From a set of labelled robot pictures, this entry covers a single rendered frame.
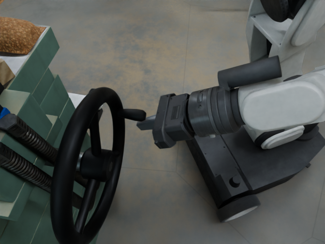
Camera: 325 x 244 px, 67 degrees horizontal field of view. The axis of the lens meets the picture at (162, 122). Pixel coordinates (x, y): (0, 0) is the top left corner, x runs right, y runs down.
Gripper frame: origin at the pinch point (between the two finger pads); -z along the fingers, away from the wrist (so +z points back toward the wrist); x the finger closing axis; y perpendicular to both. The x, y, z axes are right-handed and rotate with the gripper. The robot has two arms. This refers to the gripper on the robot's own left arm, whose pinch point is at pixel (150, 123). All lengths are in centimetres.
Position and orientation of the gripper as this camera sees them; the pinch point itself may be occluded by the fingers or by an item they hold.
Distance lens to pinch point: 52.1
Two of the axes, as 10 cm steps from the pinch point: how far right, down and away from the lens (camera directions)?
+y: -4.9, -5.5, -6.7
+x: 1.7, -8.2, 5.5
